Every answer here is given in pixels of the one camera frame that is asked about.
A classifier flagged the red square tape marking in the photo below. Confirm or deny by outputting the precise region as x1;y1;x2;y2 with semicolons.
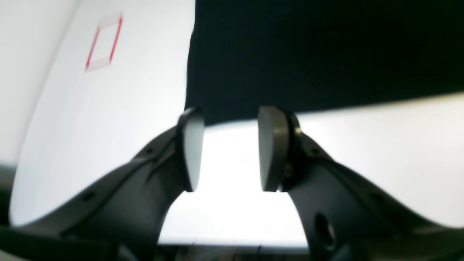
86;13;123;71

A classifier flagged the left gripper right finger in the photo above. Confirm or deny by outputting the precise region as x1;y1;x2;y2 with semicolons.
257;106;464;261

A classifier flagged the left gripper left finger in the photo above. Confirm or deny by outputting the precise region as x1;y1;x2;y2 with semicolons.
22;107;204;261

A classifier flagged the black T-shirt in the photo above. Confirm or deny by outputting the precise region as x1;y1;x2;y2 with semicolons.
185;0;464;125

